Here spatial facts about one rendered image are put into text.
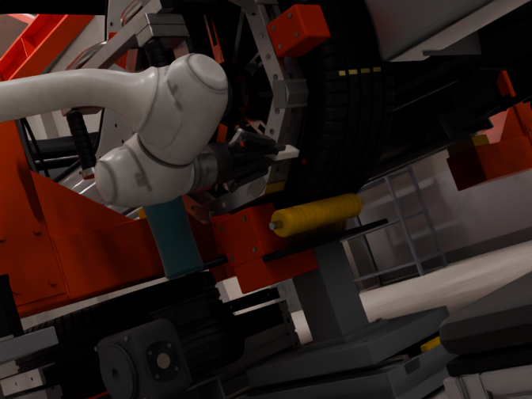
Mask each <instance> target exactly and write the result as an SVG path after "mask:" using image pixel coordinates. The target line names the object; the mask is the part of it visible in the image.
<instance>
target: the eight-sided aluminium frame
mask: <svg viewBox="0 0 532 399"><path fill-rule="evenodd" d="M227 1H229V2H232V3H233V4H235V5H238V6H240V7H242V8H243V9H244V11H245V15H246V17H247V20H248V22H249V26H250V28H251V31H252V34H253V37H254V40H255V42H256V46H257V49H258V51H259V53H260V57H261V60H262V63H263V64H264V69H265V71H266V74H267V76H268V80H269V82H270V85H271V88H272V92H273V99H272V105H271V108H270V112H269V116H268V122H267V125H266V129H265V133H264V134H265V135H267V136H268V137H270V138H272V139H274V140H275V141H276V143H282V144H283V145H284V146H285V145H292V146H293V147H295V144H296V141H297V138H298V133H299V129H300V126H301V122H302V117H303V114H304V111H305V107H306V106H307V98H308V95H309V90H308V88H307V85H306V79H305V78H304V77H303V74H302V71H301V68H300V66H299V63H298V60H297V57H296V56H295V57H278V56H277V55H276V52H275V49H274V47H273V44H272V41H271V38H270V36H269V33H268V30H267V25H268V24H269V23H271V22H272V21H273V20H275V19H276V18H277V17H278V16H279V15H281V12H280V10H279V3H278V2H277V1H276V0H227ZM148 68H150V64H149V61H148V58H147V54H146V52H145V48H140V49H129V50H128V51H127V61H126V67H125V72H128V73H134V72H136V71H137V70H147V69H148ZM291 159H292V158H288V159H283V162H281V163H278V164H274V165H272V166H269V168H268V170H269V172H268V174H267V175H265V176H263V177H260V178H258V179H256V180H254V181H252V182H249V183H248V184H245V185H243V186H241V187H240V188H238V189H237V190H236V191H235V192H233V193H231V192H228V193H226V194H225V195H223V196H220V197H219V198H217V199H216V198H215V197H214V196H213V195H211V194H210V193H208V192H206V191H201V192H193V193H190V194H187V195H182V199H183V201H184V205H185V209H186V211H187V212H188V213H189V214H191V215H192V216H194V217H195V219H196V220H199V221H200V222H202V224H206V223H209V222H211V218H212V217H216V216H220V215H224V214H226V213H229V212H232V211H239V210H243V209H246V208H247V207H250V206H252V205H254V204H256V203H259V202H260V201H262V200H265V199H267V198H268V197H270V196H276V195H277V194H278V193H279V192H281V191H283V190H284V187H285V184H286V182H287V180H288V177H287V175H288V172H289V168H290V165H291Z"/></svg>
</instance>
